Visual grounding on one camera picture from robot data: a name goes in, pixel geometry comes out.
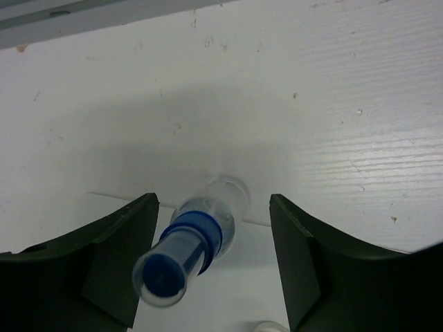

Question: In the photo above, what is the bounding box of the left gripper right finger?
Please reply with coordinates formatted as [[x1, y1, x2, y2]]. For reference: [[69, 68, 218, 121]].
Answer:
[[269, 194, 442, 331]]

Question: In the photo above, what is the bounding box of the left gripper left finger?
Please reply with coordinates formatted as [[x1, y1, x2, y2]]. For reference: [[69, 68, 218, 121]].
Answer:
[[1, 193, 159, 331]]

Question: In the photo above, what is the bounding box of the small spray bottle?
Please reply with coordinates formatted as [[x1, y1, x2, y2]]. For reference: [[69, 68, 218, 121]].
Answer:
[[132, 176, 250, 308]]

